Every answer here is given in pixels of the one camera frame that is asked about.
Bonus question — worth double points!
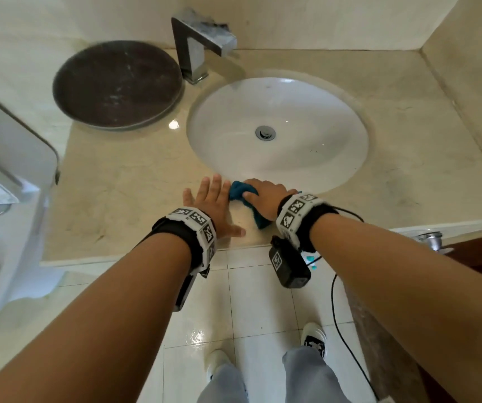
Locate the chrome towel ring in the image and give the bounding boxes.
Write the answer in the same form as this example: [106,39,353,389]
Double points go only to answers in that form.
[417,230,455,255]

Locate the white ceramic sink basin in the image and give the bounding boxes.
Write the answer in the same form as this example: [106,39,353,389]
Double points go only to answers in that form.
[186,71,371,194]

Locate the person's right shoe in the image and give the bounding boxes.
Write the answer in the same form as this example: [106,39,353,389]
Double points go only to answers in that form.
[301,322,328,359]

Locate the round dark brown tray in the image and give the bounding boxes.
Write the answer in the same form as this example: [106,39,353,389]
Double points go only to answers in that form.
[52,39,184,132]

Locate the grey stone door jamb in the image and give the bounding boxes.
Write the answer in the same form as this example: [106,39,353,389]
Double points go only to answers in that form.
[343,285,429,403]

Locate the person's right hand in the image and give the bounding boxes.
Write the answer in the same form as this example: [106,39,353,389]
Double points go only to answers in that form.
[243,179,299,222]

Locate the left marker wristband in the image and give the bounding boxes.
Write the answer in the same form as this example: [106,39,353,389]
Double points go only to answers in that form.
[144,207,218,277]

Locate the person's left hand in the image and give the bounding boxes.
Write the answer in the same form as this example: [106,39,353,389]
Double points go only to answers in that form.
[181,174,246,240]

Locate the person's left forearm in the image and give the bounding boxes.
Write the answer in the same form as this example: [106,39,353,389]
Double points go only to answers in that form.
[0,233,191,403]

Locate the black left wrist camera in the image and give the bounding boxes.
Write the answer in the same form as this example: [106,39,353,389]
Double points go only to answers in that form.
[173,266,211,312]

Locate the right marker wristband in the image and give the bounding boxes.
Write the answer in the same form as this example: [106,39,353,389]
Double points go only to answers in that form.
[275,193,338,252]

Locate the person's right forearm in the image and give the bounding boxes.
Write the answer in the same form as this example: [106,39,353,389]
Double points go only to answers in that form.
[310,213,482,403]

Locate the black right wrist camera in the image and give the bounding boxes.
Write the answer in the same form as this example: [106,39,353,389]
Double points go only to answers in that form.
[269,235,312,289]

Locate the person's left shoe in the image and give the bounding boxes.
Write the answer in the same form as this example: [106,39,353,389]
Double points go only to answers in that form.
[206,349,233,381]

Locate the black cable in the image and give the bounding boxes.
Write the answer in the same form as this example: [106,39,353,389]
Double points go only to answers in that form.
[331,207,378,399]

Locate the chrome sink drain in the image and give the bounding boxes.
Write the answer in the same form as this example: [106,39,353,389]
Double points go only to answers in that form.
[254,124,277,142]

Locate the marker wristband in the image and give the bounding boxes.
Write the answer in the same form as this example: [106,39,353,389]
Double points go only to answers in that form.
[144,207,218,277]
[275,193,338,252]

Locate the person's grey trousers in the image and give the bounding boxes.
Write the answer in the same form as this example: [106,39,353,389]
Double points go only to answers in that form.
[197,347,351,403]

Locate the person's shoe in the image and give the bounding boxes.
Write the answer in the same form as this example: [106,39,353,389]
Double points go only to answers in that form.
[301,322,328,359]
[206,349,233,381]

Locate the beige marble sink countertop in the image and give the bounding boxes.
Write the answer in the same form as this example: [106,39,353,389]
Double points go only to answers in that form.
[41,48,482,265]

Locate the teal cleaning cloth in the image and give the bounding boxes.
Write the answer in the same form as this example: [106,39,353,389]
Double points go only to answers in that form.
[229,180,272,229]

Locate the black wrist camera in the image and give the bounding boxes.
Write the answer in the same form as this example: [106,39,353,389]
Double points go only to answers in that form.
[173,266,211,312]
[269,235,312,289]

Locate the white toilet tank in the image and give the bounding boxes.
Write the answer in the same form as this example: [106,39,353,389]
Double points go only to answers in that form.
[0,81,61,194]

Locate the chrome faucet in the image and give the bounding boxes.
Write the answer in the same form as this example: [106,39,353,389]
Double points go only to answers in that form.
[170,8,238,85]

